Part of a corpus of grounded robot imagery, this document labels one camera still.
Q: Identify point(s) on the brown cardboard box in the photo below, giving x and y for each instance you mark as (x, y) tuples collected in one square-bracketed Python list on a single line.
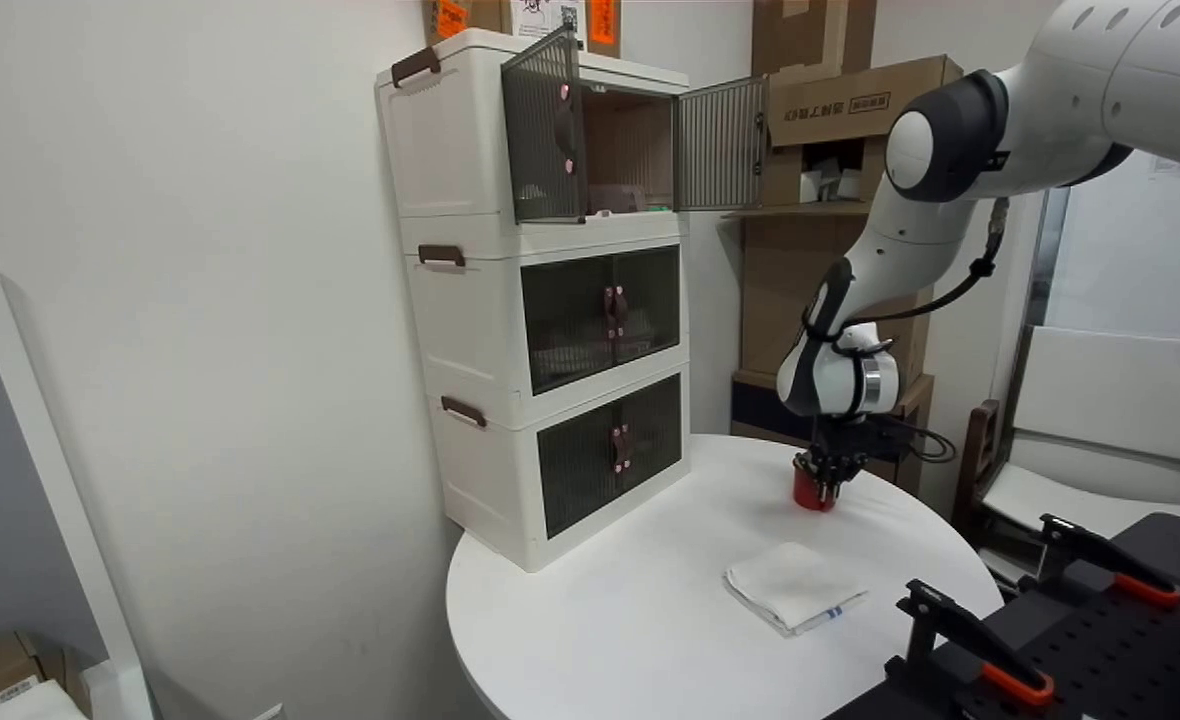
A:
[(848, 107)]

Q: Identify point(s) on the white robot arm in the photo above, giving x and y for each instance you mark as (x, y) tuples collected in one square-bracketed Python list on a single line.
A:
[(1094, 86)]

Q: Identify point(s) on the white partition panel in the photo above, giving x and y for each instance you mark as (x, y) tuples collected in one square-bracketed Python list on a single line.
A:
[(65, 649)]

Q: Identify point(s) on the white folded cloth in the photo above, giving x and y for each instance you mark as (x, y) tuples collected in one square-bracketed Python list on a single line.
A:
[(795, 590)]

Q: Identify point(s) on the white three-tier cabinet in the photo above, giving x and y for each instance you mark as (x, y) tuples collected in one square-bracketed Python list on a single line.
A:
[(541, 201)]

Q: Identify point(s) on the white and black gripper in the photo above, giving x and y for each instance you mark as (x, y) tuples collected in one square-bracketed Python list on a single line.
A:
[(853, 376)]

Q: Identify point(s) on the black clamp with orange handle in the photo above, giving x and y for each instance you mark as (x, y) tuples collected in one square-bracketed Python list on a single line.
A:
[(1001, 665)]

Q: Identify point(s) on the red cup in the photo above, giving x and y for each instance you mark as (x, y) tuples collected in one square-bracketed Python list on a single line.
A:
[(813, 498)]

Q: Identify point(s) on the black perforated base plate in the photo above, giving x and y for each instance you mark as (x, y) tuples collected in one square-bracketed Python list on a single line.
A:
[(1109, 655)]

